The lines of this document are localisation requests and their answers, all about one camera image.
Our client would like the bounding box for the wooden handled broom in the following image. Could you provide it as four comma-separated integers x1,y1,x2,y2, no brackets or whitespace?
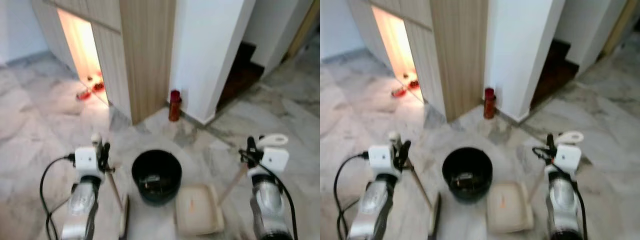
91,132,131,240
388,131,442,238

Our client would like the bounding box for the beige long handled dustpan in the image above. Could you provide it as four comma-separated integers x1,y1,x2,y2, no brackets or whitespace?
174,132,290,237
486,131,585,235

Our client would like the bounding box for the black plastic bucket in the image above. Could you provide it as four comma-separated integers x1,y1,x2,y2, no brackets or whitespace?
442,146,494,203
131,149,183,206

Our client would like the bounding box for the dark wooden staircase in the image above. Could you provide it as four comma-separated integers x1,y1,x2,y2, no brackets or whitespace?
530,39,581,110
216,41,266,112

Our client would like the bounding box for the red spray can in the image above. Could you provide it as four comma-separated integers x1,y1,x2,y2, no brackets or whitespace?
483,87,497,120
168,90,182,122

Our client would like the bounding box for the light wood cabinet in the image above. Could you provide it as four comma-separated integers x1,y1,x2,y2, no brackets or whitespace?
31,0,177,126
347,0,490,123

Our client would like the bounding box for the beige louvered door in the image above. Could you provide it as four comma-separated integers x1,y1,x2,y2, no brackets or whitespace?
600,0,640,58
285,0,321,63

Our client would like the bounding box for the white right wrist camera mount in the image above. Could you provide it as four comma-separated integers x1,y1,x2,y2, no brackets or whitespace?
554,144,582,175
260,147,291,176

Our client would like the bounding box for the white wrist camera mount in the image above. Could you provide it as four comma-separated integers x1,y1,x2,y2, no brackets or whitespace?
368,145,402,177
554,144,582,175
74,146,104,177
260,147,291,176

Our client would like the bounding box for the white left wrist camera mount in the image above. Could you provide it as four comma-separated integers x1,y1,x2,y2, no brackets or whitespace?
74,146,104,177
368,145,402,177

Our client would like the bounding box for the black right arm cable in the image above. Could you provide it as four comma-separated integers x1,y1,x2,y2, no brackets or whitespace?
239,150,299,240
531,146,590,240

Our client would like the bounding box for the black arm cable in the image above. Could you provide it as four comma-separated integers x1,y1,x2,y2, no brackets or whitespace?
239,150,299,240
332,152,371,240
39,155,76,240
531,146,590,240

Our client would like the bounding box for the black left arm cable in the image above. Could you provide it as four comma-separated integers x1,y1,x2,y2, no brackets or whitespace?
39,155,76,240
332,152,371,240

